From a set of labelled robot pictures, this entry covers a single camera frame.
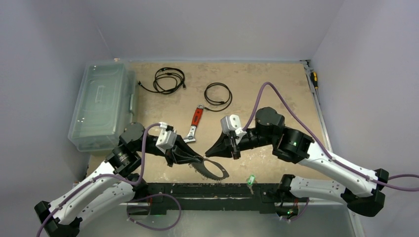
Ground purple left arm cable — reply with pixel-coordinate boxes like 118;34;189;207
35;122;163;237

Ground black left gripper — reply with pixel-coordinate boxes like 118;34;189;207
135;134;203;167

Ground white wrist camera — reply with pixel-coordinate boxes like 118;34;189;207
220;115;246;139
156;122;177;154

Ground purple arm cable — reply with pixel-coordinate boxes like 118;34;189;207
35;122;163;237
242;81;419;193

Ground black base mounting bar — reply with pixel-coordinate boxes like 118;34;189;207
144;182;310;217

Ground yellow black screwdriver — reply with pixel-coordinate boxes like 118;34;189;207
310;72;318;90

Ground red handled adjustable wrench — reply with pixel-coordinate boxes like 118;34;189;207
183;104;205;143

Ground small coiled black cable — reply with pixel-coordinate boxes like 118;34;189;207
204;82;233;113

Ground clear plastic storage box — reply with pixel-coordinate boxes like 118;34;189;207
68;61;136;153

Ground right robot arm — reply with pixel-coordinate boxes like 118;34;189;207
205;107;389;217

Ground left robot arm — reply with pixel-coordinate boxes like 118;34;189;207
34;122;204;237

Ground aluminium frame rail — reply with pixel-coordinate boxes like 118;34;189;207
300;60;365;237

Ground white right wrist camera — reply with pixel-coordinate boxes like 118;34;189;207
220;115;246;139

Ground large coiled black cable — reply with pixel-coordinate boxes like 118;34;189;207
137;67;187;95

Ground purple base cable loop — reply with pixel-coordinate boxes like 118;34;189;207
126;192;182;231

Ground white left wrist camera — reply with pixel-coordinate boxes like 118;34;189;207
156;122;177;154

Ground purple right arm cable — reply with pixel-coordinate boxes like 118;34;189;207
242;81;419;193

